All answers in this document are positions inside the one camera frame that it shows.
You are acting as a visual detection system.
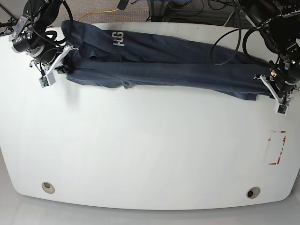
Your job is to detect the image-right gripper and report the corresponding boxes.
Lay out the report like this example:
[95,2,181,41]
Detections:
[254,50,300,105]

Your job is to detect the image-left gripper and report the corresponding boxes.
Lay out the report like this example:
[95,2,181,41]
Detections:
[9,21,79,75]

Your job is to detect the dark blue T-shirt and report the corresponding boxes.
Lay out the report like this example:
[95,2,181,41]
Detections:
[67,22,270,101]

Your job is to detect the black tripod stand legs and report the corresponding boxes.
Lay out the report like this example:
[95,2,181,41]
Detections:
[0,4,20,37]

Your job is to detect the red tape rectangle marking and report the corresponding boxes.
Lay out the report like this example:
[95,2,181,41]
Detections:
[265,130,287,165]

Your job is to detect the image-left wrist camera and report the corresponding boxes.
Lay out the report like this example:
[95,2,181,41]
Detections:
[39,73,56,88]

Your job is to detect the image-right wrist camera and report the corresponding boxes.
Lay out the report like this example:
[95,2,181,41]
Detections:
[275,103,289,116]

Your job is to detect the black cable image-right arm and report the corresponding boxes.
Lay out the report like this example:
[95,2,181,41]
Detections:
[210,0,277,66]

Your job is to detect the yellow cable on floor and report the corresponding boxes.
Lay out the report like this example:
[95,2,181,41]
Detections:
[75,7,119,25]

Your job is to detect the right table cable grommet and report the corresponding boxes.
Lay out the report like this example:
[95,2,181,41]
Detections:
[246,187,261,199]

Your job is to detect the table cable grommet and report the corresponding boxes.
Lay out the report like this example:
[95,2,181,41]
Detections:
[246,187,261,199]
[42,182,55,194]

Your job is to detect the left table cable grommet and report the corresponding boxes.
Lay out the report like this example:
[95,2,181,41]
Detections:
[42,182,55,194]

